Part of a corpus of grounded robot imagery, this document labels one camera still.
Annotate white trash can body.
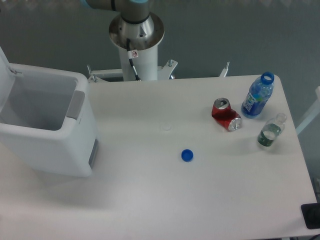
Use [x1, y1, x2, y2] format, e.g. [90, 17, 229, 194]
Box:
[0, 64, 98, 177]

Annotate white trash can lid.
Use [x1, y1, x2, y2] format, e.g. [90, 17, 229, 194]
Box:
[0, 48, 16, 111]

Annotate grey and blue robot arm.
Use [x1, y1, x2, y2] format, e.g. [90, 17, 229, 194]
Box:
[81, 0, 165, 51]

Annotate white bottle cap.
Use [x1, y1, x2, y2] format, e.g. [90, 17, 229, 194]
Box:
[160, 122, 172, 132]

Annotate blue bottle cap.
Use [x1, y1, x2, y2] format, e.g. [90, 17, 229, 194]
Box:
[181, 149, 194, 163]

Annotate crushed red soda can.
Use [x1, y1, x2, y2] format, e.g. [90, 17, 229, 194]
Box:
[211, 97, 242, 132]

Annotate blue plastic drink bottle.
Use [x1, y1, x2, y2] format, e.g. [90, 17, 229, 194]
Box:
[241, 71, 275, 119]

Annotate clear bottle with green label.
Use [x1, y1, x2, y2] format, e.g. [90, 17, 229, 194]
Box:
[257, 113, 287, 147]

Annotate black device at table edge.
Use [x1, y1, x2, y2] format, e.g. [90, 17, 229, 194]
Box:
[300, 203, 320, 230]

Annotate white metal base frame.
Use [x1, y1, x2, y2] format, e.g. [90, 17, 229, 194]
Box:
[86, 58, 231, 83]

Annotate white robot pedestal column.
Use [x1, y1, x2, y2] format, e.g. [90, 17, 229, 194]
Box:
[118, 46, 158, 82]

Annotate black cable on pedestal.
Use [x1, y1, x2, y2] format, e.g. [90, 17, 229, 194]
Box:
[126, 37, 142, 82]

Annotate white post at right edge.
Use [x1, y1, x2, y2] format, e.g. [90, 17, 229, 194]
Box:
[295, 86, 320, 135]

